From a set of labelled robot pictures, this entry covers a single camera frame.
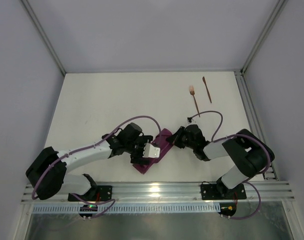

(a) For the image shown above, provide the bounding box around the purple satin napkin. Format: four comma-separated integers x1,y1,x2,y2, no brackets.
132,128,172,175

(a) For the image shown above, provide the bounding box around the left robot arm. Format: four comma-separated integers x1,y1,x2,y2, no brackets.
26,123,160,202

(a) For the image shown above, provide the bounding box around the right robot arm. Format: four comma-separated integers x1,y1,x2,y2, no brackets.
166,124,275,200

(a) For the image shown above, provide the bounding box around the copper fork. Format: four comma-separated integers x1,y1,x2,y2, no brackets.
189,85,200,117

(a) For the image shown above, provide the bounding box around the copper knife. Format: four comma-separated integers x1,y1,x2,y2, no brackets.
202,76,212,104

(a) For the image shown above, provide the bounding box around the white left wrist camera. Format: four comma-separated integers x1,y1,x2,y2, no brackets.
142,143,161,159

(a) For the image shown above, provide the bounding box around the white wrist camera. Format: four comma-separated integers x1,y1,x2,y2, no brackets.
142,143,161,159
187,117,198,126

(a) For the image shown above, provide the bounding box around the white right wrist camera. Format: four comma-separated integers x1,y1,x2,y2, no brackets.
187,117,198,126

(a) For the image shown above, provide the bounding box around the aluminium front rail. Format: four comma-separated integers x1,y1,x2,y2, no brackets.
20,181,296,205

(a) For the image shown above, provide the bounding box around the aluminium rail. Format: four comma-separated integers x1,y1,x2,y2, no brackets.
20,181,296,205
233,69,277,181

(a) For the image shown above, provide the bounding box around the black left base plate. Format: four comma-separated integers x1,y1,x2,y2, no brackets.
78,185,113,202

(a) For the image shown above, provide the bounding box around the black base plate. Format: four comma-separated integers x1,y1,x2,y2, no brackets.
200,181,247,200
78,185,113,202

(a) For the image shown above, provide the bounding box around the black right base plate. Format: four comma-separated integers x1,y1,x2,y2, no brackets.
200,181,247,200

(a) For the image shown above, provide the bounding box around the slotted grey cable duct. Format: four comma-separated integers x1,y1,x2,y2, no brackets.
32,202,221,214

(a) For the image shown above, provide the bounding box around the aluminium right side rail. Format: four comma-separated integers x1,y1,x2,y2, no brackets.
233,69,277,181

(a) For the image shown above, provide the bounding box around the aluminium right corner post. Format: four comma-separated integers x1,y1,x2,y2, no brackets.
240,0,288,75

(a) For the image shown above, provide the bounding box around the aluminium corner post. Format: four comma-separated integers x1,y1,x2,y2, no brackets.
19,0,67,76
240,0,288,75

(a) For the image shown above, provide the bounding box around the aluminium left corner post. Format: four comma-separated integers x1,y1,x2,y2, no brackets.
19,0,67,76

